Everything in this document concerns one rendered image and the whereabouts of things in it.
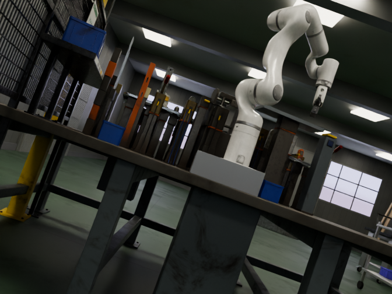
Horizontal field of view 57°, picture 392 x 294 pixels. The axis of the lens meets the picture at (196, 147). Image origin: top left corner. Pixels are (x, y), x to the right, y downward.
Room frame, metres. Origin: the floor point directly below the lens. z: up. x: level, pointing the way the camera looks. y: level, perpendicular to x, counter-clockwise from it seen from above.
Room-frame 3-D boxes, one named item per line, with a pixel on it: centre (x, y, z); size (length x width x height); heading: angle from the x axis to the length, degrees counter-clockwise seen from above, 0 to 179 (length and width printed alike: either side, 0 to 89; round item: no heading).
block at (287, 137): (1.96, -0.43, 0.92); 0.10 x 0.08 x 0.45; 100
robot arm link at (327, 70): (1.97, -0.55, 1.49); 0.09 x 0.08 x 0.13; 40
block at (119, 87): (2.24, 0.61, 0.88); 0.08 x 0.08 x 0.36; 10
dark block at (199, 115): (1.99, 0.04, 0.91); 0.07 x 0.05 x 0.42; 10
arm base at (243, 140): (1.64, -0.19, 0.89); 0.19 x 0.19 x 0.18
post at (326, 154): (2.00, -0.69, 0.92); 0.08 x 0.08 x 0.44; 10
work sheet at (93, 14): (2.17, 0.88, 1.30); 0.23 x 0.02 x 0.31; 10
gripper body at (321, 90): (1.96, -0.55, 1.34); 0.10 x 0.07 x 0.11; 167
